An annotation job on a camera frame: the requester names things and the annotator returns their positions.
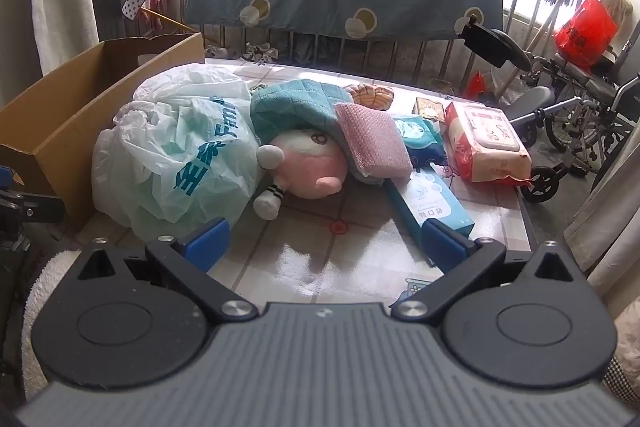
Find yellow stick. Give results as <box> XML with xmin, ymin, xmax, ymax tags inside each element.
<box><xmin>139</xmin><ymin>6</ymin><xmax>198</xmax><ymax>34</ymax></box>

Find wheelchair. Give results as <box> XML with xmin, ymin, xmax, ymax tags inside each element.
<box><xmin>459</xmin><ymin>19</ymin><xmax>640</xmax><ymax>204</ymax></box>

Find yellow tissue pack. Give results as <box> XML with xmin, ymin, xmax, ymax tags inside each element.
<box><xmin>412</xmin><ymin>97</ymin><xmax>447</xmax><ymax>124</ymax></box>

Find white plastic bag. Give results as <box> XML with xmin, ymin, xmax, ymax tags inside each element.
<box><xmin>92</xmin><ymin>63</ymin><xmax>273</xmax><ymax>243</ymax></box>

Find blue wet wipes pack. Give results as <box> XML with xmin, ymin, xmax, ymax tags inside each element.
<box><xmin>390</xmin><ymin>113</ymin><xmax>448</xmax><ymax>168</ymax></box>

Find small red bag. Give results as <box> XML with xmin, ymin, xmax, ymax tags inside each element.
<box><xmin>464</xmin><ymin>71</ymin><xmax>490</xmax><ymax>102</ymax></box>

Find pink sponge cloth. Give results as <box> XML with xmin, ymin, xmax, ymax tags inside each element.
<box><xmin>333</xmin><ymin>102</ymin><xmax>413</xmax><ymax>180</ymax></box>

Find black white checked cloth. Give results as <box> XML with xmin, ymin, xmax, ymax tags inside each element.
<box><xmin>602</xmin><ymin>354</ymin><xmax>640</xmax><ymax>410</ymax></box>

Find beige hanging cloth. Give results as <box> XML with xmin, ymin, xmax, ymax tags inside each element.
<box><xmin>599</xmin><ymin>0</ymin><xmax>635</xmax><ymax>28</ymax></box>

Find beige curtain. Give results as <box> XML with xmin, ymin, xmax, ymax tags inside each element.
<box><xmin>564</xmin><ymin>146</ymin><xmax>640</xmax><ymax>323</ymax></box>

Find white fluffy cloth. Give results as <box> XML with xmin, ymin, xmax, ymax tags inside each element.
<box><xmin>22</xmin><ymin>249</ymin><xmax>83</xmax><ymax>400</ymax></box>

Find orange striped cloth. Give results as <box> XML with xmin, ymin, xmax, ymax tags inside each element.
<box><xmin>347</xmin><ymin>83</ymin><xmax>395</xmax><ymax>112</ymax></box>

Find brown cardboard box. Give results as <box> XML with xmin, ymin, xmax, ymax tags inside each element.
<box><xmin>0</xmin><ymin>32</ymin><xmax>206</xmax><ymax>233</ymax></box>

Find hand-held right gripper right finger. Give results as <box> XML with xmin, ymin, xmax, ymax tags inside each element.
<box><xmin>389</xmin><ymin>221</ymin><xmax>577</xmax><ymax>324</ymax></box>

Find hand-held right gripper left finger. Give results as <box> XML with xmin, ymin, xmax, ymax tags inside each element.
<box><xmin>75</xmin><ymin>217</ymin><xmax>258</xmax><ymax>324</ymax></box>

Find teal quilted towel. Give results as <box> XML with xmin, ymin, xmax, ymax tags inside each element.
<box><xmin>249</xmin><ymin>79</ymin><xmax>353</xmax><ymax>148</ymax></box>

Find red wet wipes pack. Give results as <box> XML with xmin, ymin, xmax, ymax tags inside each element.
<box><xmin>444</xmin><ymin>101</ymin><xmax>532</xmax><ymax>185</ymax></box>

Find blue toothpaste box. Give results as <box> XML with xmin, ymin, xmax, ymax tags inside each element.
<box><xmin>384</xmin><ymin>161</ymin><xmax>475</xmax><ymax>268</ymax></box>

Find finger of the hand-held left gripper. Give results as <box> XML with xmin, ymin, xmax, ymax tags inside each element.
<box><xmin>0</xmin><ymin>164</ymin><xmax>67</xmax><ymax>228</ymax></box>

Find pink white plush toy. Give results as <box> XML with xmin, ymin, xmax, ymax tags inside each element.
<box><xmin>252</xmin><ymin>129</ymin><xmax>348</xmax><ymax>222</ymax></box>

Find red plastic bag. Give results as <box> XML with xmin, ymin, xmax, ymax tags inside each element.
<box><xmin>553</xmin><ymin>0</ymin><xmax>620</xmax><ymax>68</ymax></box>

